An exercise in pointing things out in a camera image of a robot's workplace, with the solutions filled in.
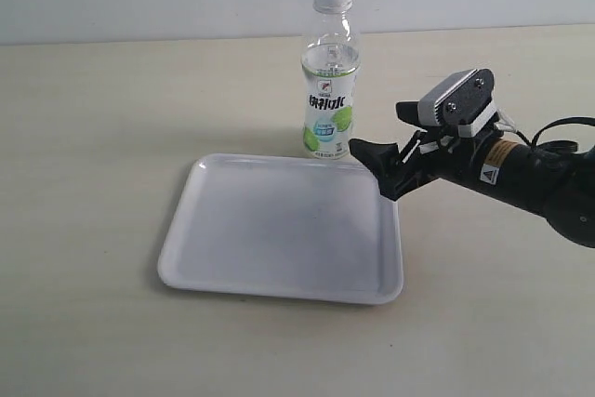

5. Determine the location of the white rectangular tray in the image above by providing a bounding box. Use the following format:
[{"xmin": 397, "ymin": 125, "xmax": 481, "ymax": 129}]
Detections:
[{"xmin": 157, "ymin": 153, "xmax": 404, "ymax": 305}]

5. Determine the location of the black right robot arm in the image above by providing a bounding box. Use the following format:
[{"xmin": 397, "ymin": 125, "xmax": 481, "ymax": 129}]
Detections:
[{"xmin": 349, "ymin": 101, "xmax": 594, "ymax": 248}]

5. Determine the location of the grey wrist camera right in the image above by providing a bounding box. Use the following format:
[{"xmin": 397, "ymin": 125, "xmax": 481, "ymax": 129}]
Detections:
[{"xmin": 417, "ymin": 68, "xmax": 497, "ymax": 138}]

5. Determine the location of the clear plastic water bottle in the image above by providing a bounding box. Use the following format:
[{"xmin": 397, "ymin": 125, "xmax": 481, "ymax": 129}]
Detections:
[{"xmin": 300, "ymin": 6, "xmax": 361, "ymax": 160}]

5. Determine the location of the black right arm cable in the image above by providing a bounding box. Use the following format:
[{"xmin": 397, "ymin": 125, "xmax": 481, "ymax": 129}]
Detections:
[{"xmin": 499, "ymin": 111, "xmax": 595, "ymax": 154}]

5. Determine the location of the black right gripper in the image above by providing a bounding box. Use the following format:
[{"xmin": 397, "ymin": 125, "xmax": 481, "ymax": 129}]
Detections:
[{"xmin": 349, "ymin": 100, "xmax": 488, "ymax": 201}]

